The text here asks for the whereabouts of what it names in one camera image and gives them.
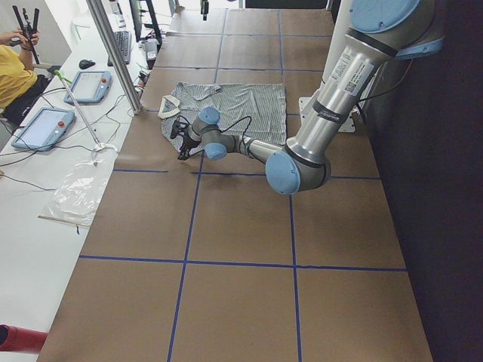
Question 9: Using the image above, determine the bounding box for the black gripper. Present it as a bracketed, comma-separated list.
[177, 133, 198, 161]

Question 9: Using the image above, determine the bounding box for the striped polo shirt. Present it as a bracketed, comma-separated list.
[158, 82, 287, 145]

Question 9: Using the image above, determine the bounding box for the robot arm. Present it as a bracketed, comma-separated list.
[170, 1, 446, 195]

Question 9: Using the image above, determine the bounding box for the metal reacher grabber tool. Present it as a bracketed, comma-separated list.
[54, 70, 118, 167]

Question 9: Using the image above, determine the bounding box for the far teach pendant tablet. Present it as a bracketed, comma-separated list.
[70, 71, 112, 104]

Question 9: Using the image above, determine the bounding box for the teach pendant tablet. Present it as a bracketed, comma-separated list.
[70, 71, 112, 104]
[11, 107, 75, 152]

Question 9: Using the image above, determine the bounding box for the black keyboard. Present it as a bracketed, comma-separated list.
[113, 31, 132, 65]

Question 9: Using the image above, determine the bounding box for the black computer mouse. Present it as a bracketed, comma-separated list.
[78, 59, 96, 70]

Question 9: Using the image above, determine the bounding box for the clear plastic bag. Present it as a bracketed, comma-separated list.
[38, 157, 113, 227]

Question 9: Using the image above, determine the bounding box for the brown paper table cover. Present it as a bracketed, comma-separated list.
[39, 9, 432, 361]

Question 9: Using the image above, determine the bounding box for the near teach pendant tablet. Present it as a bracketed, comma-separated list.
[11, 107, 75, 152]

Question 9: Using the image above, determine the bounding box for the person in yellow shirt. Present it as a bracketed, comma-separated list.
[1, 29, 51, 126]

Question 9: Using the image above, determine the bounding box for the black handheld controller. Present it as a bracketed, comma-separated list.
[12, 5, 40, 64]

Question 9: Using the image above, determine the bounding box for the red cylinder object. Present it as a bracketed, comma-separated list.
[1, 324, 48, 354]

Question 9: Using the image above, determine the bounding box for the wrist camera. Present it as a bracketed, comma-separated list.
[170, 115, 190, 140]

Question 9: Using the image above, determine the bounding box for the aluminium frame post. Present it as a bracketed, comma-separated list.
[86, 0, 143, 115]

